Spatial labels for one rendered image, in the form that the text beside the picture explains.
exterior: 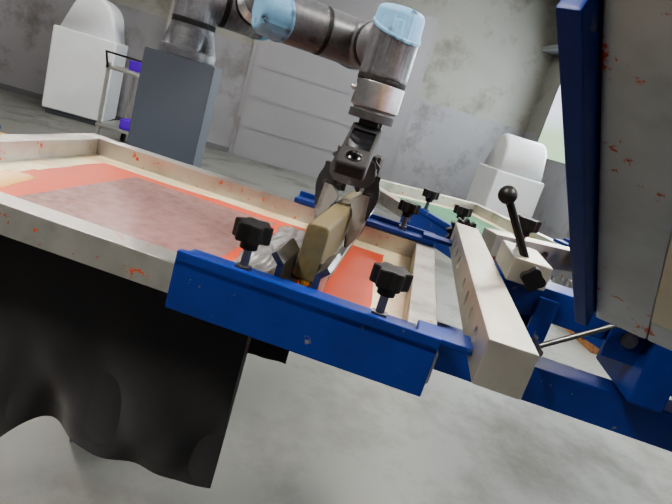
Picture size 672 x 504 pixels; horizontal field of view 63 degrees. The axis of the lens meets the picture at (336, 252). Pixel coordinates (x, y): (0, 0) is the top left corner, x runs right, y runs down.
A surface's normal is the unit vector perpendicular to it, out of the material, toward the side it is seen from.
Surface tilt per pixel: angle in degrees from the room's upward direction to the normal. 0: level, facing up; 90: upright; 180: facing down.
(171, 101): 90
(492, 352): 90
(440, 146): 90
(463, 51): 90
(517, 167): 79
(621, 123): 148
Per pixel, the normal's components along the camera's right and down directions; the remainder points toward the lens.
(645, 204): -0.57, 0.80
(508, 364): -0.16, 0.22
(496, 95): 0.08, 0.29
